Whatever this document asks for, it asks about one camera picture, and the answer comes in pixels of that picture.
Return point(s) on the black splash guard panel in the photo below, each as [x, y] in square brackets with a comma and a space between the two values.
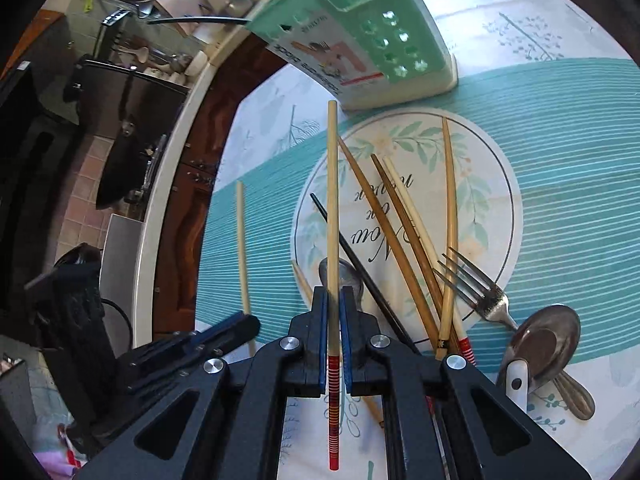
[150, 95]

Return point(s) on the white kitchen countertop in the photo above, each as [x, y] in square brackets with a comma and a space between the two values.
[170, 160]

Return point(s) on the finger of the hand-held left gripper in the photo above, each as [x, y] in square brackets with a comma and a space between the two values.
[227, 327]

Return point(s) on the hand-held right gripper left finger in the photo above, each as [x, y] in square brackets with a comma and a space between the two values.
[321, 340]

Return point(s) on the small metal spoon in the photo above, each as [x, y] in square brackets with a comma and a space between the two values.
[348, 276]

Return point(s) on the pale bamboo chopstick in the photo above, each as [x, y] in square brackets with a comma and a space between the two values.
[242, 240]

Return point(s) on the leaf print teal tablecloth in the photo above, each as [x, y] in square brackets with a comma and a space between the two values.
[550, 135]

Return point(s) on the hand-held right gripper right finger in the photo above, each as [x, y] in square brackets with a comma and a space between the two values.
[346, 340]

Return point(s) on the light chopstick red striped end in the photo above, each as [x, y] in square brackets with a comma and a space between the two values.
[332, 210]

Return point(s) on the mint green utensil holder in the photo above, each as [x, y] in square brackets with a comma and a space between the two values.
[350, 35]

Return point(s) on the metal fork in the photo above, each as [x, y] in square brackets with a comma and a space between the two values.
[492, 302]

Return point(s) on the cream chopstick red striped end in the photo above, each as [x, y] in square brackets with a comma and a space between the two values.
[419, 237]

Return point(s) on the dark brown wooden chopstick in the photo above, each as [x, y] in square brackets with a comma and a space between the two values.
[400, 220]

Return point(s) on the large metal spoon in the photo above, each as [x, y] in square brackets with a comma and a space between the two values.
[545, 340]

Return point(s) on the tan tapered chopstick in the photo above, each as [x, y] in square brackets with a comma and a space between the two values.
[451, 240]

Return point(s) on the black chopstick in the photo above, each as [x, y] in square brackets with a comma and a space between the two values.
[380, 294]

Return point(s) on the black wok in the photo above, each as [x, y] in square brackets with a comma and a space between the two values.
[125, 170]

